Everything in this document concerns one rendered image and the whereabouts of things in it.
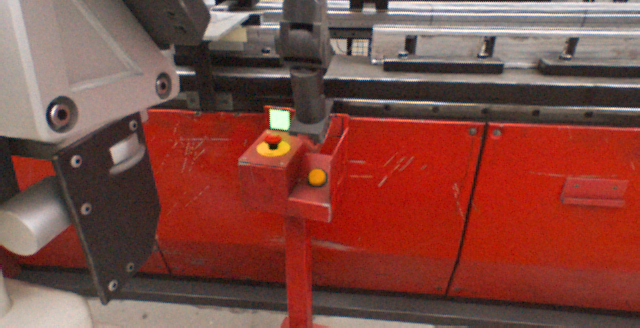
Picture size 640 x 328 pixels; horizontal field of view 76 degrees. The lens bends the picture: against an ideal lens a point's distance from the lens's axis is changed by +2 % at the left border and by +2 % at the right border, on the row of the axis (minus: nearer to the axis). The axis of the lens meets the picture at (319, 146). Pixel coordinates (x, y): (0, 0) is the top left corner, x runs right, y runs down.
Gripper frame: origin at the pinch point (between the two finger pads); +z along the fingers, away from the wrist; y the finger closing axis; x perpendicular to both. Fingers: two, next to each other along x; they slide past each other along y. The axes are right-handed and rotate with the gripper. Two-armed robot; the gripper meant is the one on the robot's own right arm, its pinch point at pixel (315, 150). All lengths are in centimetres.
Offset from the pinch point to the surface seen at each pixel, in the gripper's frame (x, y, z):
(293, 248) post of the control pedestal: 5.9, -6.9, 27.1
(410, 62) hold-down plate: -15.8, 35.9, -0.2
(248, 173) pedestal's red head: 13.1, -5.9, 3.4
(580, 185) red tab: -63, 29, 29
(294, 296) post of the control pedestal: 6.2, -11.3, 42.7
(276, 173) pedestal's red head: 6.8, -5.7, 2.4
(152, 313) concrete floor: 64, -11, 80
